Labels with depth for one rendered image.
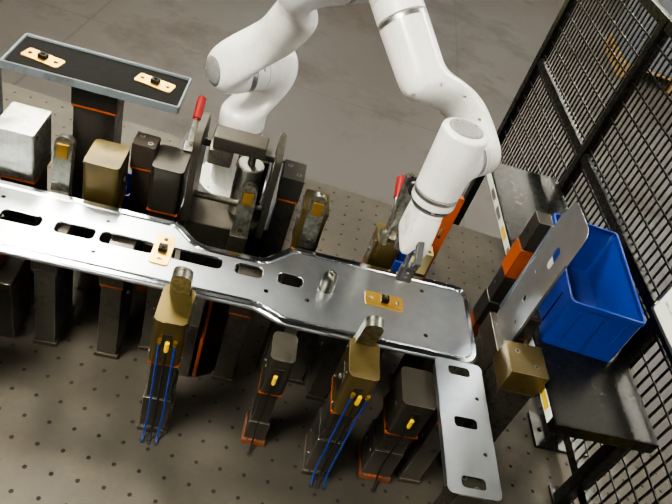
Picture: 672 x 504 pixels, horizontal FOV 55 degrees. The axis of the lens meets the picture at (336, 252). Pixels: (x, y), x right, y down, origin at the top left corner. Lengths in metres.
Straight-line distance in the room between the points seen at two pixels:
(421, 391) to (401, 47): 0.63
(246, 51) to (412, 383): 0.82
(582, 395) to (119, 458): 0.92
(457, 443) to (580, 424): 0.26
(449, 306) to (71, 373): 0.82
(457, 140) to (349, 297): 0.43
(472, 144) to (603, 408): 0.61
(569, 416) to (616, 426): 0.10
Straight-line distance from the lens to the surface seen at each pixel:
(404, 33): 1.17
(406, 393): 1.27
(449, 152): 1.12
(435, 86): 1.16
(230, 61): 1.58
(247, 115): 1.70
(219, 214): 1.51
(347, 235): 1.99
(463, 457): 1.22
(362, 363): 1.19
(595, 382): 1.46
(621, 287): 1.57
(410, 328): 1.36
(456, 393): 1.29
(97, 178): 1.43
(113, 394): 1.49
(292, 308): 1.29
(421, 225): 1.19
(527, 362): 1.35
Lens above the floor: 1.92
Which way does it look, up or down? 40 degrees down
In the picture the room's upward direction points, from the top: 21 degrees clockwise
